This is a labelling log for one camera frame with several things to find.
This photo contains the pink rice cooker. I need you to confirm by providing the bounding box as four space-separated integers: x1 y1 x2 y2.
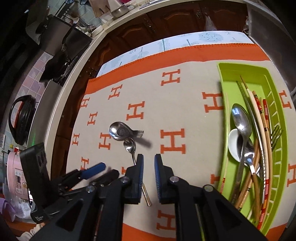
6 152 30 200

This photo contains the small steel pot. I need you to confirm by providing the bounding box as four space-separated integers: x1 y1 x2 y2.
111 5 129 18

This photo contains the brown wooden chopstick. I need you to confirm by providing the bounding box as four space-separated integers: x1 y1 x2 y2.
235 139 260 211

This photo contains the steel fork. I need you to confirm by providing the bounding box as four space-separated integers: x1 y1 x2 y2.
271 125 283 150

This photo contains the wooden handled steel spoon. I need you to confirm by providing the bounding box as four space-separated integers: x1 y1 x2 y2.
243 139 260 222

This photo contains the white ceramic spoon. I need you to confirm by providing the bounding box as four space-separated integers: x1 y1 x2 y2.
228 128 243 162

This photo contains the green plastic utensil tray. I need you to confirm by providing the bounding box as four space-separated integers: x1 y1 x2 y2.
217 62 289 236

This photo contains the wooden cutting board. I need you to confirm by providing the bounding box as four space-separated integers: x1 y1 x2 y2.
89 0 110 18

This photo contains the black handled kettle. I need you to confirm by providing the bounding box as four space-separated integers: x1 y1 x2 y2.
9 95 36 145

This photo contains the steel side cabinet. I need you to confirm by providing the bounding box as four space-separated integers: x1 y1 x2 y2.
245 1 295 96

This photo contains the orange beige H blanket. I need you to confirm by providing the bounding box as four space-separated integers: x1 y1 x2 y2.
67 44 295 240

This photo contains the black range hood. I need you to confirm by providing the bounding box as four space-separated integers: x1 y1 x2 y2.
40 16 92 59

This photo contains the small steel teaspoon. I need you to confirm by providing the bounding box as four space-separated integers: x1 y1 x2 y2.
123 138 152 207

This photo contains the wide steel soup spoon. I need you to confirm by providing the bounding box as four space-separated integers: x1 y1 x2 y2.
108 121 144 141

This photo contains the large steel tablespoon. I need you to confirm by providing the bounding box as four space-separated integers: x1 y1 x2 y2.
231 103 252 204

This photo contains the thin pale chopstick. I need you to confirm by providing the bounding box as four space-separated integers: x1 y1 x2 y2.
219 93 230 194

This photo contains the red patterned chopstick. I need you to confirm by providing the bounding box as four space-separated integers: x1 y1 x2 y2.
256 98 271 230

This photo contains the pale bamboo chopstick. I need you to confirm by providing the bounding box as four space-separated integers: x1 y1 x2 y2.
240 76 265 203

